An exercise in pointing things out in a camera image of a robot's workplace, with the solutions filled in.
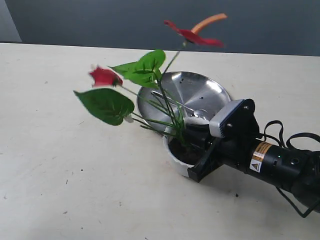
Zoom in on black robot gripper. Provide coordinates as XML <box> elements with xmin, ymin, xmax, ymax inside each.
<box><xmin>183</xmin><ymin>98</ymin><xmax>261</xmax><ymax>183</ymax></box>

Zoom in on steel spork spoon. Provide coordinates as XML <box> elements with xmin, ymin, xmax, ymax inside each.
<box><xmin>167</xmin><ymin>97</ymin><xmax>208</xmax><ymax>120</ymax></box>

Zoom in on artificial anthurium plant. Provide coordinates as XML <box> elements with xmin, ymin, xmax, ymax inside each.
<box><xmin>73</xmin><ymin>13</ymin><xmax>228</xmax><ymax>148</ymax></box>

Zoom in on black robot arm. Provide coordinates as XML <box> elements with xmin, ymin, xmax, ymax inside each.
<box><xmin>183</xmin><ymin>98</ymin><xmax>320</xmax><ymax>218</ymax></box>

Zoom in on white scalloped plastic pot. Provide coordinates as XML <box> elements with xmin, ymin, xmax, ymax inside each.
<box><xmin>162</xmin><ymin>116</ymin><xmax>209</xmax><ymax>178</ymax></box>

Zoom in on dark soil in pot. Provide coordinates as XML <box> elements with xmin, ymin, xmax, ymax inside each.
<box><xmin>168</xmin><ymin>138</ymin><xmax>205</xmax><ymax>165</ymax></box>

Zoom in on round steel plate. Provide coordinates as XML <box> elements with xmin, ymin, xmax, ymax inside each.
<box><xmin>136</xmin><ymin>71</ymin><xmax>232</xmax><ymax>123</ymax></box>

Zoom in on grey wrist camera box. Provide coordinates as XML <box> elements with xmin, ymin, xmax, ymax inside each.
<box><xmin>208</xmin><ymin>99</ymin><xmax>245</xmax><ymax>139</ymax></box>

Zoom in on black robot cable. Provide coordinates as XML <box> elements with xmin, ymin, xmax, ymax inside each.
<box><xmin>259</xmin><ymin>119</ymin><xmax>320</xmax><ymax>218</ymax></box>

